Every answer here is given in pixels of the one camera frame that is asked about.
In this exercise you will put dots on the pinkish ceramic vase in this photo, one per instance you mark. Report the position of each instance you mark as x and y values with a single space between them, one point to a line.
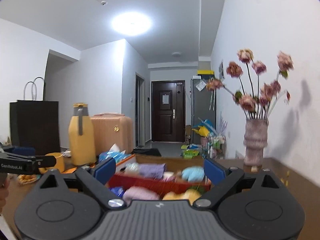
255 140

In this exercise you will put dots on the light blue plush toy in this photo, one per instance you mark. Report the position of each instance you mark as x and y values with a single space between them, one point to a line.
193 174

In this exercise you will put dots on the person's left hand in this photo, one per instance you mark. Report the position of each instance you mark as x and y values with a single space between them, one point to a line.
4 192

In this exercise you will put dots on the cluttered storage rack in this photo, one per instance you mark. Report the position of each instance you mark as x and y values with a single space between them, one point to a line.
216 139

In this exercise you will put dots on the pink ribbed suitcase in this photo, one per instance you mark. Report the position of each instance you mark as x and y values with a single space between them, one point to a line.
110 129

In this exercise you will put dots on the round ceiling lamp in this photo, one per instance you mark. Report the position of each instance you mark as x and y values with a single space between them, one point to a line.
131 23

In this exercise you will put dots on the grey refrigerator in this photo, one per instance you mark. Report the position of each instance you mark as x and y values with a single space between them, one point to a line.
202 103

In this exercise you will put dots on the black bag on floor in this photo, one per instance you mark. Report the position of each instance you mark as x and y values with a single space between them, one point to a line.
147 151

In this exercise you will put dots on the blue tissue pack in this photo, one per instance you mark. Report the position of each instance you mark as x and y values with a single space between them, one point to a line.
115 153

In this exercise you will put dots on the yellow watering can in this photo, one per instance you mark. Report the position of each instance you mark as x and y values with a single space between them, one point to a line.
201 131

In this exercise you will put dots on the red orange cardboard box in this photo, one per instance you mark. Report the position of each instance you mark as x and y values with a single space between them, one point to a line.
158 185

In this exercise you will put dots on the dried pink flowers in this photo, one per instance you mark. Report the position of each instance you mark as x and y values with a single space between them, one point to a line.
259 101

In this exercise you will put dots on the yellow white plush toy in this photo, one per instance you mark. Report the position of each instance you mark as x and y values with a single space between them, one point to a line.
191 195

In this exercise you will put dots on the dark brown entrance door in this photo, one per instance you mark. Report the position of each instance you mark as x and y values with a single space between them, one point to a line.
168 111

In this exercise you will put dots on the blue pocket tissue packet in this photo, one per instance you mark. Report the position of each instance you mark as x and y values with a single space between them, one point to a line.
118 191

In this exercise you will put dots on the iridescent plastic bag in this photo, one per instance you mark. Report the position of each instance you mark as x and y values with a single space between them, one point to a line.
132 169

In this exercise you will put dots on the yellow cup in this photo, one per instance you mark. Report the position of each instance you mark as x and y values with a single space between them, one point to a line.
60 164

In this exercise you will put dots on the pink satin pouch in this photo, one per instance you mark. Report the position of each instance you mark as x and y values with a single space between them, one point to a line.
139 193

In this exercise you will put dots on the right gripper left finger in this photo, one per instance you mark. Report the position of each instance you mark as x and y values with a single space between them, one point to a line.
94 183

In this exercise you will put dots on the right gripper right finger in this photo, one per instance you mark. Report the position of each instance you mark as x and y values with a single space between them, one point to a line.
224 181

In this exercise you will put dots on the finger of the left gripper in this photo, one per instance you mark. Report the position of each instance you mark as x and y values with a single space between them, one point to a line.
43 161
25 151

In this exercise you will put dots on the green plastic basket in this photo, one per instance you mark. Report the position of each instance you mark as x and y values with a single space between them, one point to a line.
190 153

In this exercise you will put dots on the black paper shopping bag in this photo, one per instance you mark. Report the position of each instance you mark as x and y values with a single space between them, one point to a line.
35 124

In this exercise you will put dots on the purple knitted towel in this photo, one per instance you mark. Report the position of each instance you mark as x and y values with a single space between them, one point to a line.
154 171

